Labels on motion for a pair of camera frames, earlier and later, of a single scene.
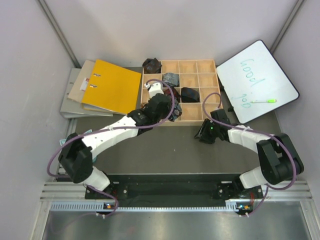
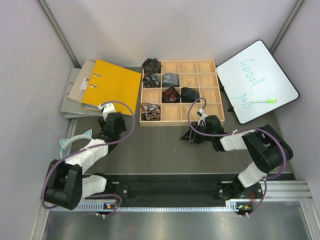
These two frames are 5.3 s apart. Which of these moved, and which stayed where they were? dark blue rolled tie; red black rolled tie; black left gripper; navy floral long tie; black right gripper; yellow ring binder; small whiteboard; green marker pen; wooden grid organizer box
Moved: navy floral long tie; black right gripper; black left gripper
Stayed: wooden grid organizer box; small whiteboard; dark blue rolled tie; red black rolled tie; green marker pen; yellow ring binder
